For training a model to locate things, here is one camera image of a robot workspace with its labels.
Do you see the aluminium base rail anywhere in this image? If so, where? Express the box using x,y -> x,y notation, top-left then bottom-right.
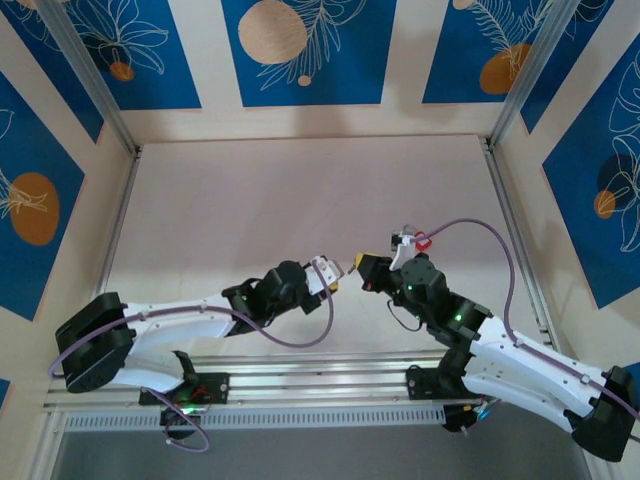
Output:
42,349 -> 586,412

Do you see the white slotted cable tray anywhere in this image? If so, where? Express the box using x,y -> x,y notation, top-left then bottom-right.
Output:
63,403 -> 447,432

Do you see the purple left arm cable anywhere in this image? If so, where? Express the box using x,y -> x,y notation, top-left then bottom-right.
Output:
47,279 -> 335,454

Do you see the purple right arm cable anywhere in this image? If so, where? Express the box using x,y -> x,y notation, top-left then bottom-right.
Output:
417,217 -> 640,444

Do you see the aluminium table side rail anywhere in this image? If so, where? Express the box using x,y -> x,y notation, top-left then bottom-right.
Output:
481,139 -> 561,360
73,144 -> 142,374

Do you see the blue floral wall panel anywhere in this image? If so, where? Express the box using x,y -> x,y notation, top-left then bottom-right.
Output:
0,0 -> 105,145
519,0 -> 617,135
62,0 -> 203,112
221,0 -> 398,108
542,47 -> 640,311
422,0 -> 549,105
0,69 -> 86,322

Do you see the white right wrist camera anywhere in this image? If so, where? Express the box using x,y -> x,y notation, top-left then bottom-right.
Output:
388,224 -> 420,272

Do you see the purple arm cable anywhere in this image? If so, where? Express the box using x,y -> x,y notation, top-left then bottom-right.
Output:
417,217 -> 640,444
47,279 -> 335,454

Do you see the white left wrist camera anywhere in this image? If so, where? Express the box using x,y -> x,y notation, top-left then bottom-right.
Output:
304,255 -> 346,296

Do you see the aluminium frame post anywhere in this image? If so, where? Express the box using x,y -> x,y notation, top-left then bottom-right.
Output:
487,0 -> 582,149
37,0 -> 142,156

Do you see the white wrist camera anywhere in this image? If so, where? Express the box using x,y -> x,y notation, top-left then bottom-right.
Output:
388,224 -> 420,272
304,255 -> 346,296

